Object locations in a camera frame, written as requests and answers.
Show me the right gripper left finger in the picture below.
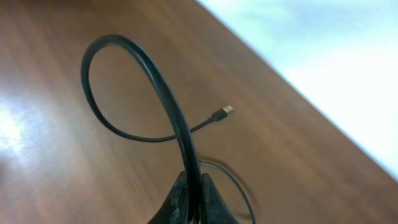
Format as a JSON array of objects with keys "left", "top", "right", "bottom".
[{"left": 148, "top": 171, "right": 188, "bottom": 224}]

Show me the black usb cable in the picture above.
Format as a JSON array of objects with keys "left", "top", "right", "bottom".
[
  {"left": 80, "top": 34, "right": 234, "bottom": 224},
  {"left": 198, "top": 160, "right": 257, "bottom": 224}
]

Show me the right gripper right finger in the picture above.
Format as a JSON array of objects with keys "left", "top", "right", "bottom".
[{"left": 201, "top": 173, "right": 239, "bottom": 224}]

